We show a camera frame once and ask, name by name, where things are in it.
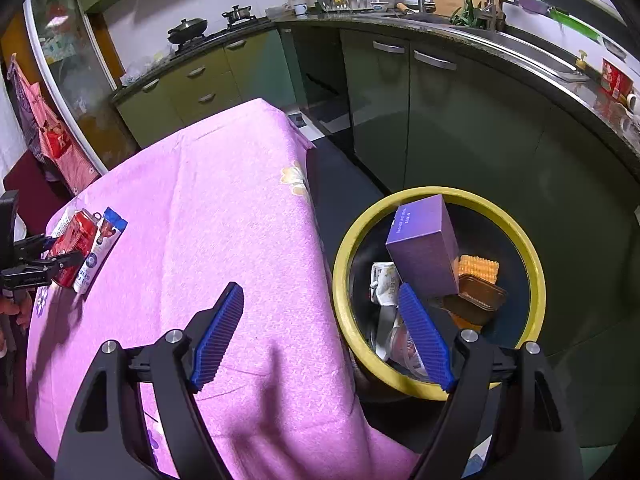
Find red checked apron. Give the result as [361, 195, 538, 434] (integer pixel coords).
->
[7, 52, 101, 196]

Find purple box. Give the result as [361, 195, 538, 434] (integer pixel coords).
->
[385, 194, 461, 297]

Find pink and white carton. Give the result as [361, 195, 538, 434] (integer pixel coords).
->
[387, 317, 431, 378]

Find steel sink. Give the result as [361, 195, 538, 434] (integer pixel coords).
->
[450, 24, 592, 84]

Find green plastic tray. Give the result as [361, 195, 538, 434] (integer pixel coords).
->
[550, 7, 602, 42]

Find red drink can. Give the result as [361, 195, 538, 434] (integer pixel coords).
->
[47, 208, 101, 288]

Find small black pot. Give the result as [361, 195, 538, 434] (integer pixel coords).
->
[222, 5, 254, 27]

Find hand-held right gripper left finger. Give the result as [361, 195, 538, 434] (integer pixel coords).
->
[54, 281, 246, 480]

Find pink floral tablecloth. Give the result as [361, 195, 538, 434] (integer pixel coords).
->
[25, 97, 421, 480]

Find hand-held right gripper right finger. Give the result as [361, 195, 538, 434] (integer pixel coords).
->
[398, 282, 586, 480]

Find green drawer cabinet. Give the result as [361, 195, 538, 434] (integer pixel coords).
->
[112, 27, 297, 152]

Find red packet on counter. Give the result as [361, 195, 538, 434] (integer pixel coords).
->
[600, 57, 637, 99]

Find maroon chair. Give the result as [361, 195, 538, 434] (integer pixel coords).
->
[2, 152, 71, 222]

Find gas stove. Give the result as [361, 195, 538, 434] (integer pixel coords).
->
[170, 15, 262, 57]

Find blue and white tube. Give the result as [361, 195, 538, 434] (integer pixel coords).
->
[72, 207, 128, 293]

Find yellow rimmed bin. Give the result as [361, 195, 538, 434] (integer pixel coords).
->
[332, 187, 547, 402]

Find dark green base cabinets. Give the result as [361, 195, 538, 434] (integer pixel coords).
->
[280, 27, 640, 453]

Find glass sliding door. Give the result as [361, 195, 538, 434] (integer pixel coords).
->
[22, 0, 142, 176]

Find black wok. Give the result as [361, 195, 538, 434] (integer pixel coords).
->
[166, 17, 209, 46]

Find dark brown box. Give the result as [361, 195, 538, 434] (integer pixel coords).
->
[442, 272, 508, 326]

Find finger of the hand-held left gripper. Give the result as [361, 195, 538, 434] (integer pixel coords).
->
[12, 234, 57, 257]
[30, 251, 86, 275]

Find person's left hand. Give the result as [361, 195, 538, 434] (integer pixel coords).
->
[0, 290, 35, 357]

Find green vegetables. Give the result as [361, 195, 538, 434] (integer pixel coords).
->
[450, 0, 489, 29]

